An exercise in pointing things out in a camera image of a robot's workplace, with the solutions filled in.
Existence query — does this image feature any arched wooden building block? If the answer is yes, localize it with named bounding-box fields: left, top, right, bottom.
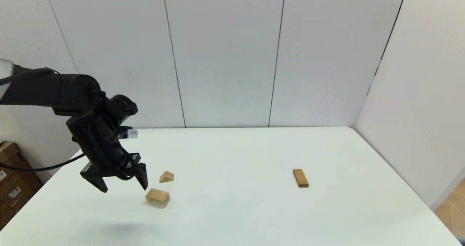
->
left=145, top=188, right=171, bottom=209

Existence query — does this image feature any rectangular wooden building block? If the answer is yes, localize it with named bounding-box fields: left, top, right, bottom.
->
left=293, top=169, right=309, bottom=188

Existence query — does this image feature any labelled brown cardboard box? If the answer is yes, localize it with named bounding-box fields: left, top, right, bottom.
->
left=0, top=182, right=44, bottom=231
left=0, top=155, right=34, bottom=202

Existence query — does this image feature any small brown cardboard box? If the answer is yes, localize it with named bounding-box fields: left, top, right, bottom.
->
left=0, top=142, right=20, bottom=166

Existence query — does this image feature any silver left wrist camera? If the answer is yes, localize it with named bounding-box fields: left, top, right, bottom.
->
left=117, top=129, right=139, bottom=140

